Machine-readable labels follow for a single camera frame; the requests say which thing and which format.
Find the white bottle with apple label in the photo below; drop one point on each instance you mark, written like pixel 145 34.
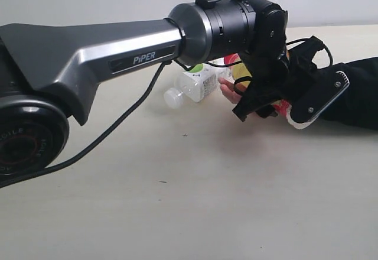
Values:
pixel 196 84

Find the open bare human hand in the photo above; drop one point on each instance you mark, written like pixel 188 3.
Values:
pixel 227 91

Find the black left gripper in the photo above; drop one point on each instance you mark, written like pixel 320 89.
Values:
pixel 278 73

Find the yellow label bottle red cap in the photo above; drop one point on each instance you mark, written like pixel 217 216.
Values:
pixel 280 107

